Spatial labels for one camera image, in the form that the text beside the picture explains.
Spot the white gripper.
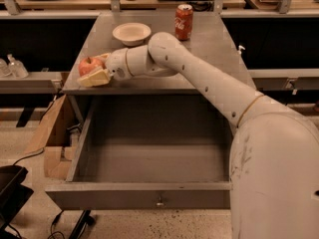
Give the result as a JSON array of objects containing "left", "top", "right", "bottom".
[{"left": 78, "top": 48, "right": 130, "bottom": 88}]

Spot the red apple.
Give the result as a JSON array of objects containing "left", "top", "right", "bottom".
[{"left": 78, "top": 57, "right": 105, "bottom": 76}]

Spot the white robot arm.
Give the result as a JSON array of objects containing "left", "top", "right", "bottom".
[{"left": 78, "top": 32, "right": 319, "bottom": 239}]

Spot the grey cabinet with top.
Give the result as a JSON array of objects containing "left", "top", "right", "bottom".
[{"left": 62, "top": 11, "right": 257, "bottom": 127}]

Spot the open grey top drawer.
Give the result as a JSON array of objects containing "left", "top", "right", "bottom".
[{"left": 46, "top": 95, "right": 232, "bottom": 210}]

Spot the white ceramic bowl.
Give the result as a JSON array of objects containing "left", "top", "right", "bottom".
[{"left": 113, "top": 23, "right": 152, "bottom": 47}]

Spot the brown cardboard box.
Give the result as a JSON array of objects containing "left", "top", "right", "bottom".
[{"left": 24, "top": 95, "right": 79, "bottom": 180}]

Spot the clear sanitizer bottle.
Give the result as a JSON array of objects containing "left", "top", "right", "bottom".
[{"left": 7, "top": 54, "right": 29, "bottom": 79}]

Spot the red cola can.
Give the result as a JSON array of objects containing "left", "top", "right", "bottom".
[{"left": 174, "top": 4, "right": 193, "bottom": 41}]

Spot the small white pump bottle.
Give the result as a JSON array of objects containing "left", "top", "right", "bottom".
[{"left": 237, "top": 45, "right": 245, "bottom": 55}]

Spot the black office chair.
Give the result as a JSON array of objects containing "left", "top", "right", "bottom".
[{"left": 0, "top": 165, "right": 33, "bottom": 239}]

